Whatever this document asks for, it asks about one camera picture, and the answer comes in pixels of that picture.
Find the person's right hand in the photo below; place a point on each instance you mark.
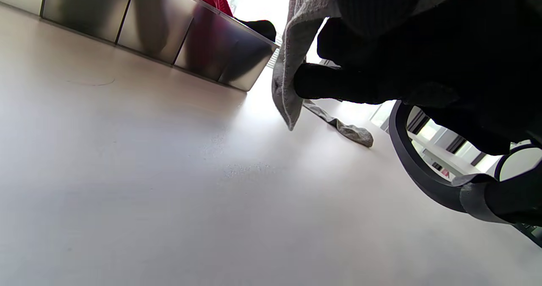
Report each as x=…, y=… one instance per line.
x=465, y=65

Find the clear plastic divided organizer box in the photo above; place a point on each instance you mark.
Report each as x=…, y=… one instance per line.
x=148, y=23

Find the pink sock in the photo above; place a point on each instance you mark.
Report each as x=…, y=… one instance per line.
x=218, y=2

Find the person's left hand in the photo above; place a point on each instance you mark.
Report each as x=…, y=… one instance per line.
x=372, y=6

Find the grey sock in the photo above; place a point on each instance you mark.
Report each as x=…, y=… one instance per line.
x=351, y=131
x=296, y=31

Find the black sock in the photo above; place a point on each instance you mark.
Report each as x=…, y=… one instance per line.
x=260, y=27

